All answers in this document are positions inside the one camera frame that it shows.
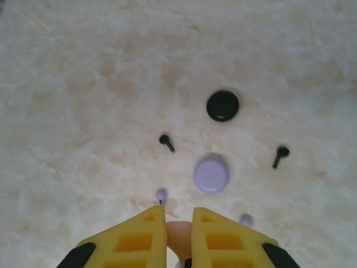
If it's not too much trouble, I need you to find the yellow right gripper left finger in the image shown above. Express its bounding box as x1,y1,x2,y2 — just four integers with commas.
59,205,168,268

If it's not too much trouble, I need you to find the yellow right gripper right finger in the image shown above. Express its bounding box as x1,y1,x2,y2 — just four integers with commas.
191,206,302,268

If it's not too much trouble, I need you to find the purple wireless earbud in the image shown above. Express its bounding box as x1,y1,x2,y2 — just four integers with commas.
239,213,254,227
156,188,167,207

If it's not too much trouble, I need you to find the pink wireless earbud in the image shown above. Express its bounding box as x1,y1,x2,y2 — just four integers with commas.
166,220,193,265

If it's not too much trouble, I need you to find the purple round charging case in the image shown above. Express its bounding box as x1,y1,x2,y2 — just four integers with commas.
193,152,231,195

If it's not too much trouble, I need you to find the black wireless earbud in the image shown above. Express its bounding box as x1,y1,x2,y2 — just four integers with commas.
158,134,176,153
272,146,290,169

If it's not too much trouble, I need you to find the black round charging case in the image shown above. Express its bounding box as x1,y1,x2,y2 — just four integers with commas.
206,89,240,123

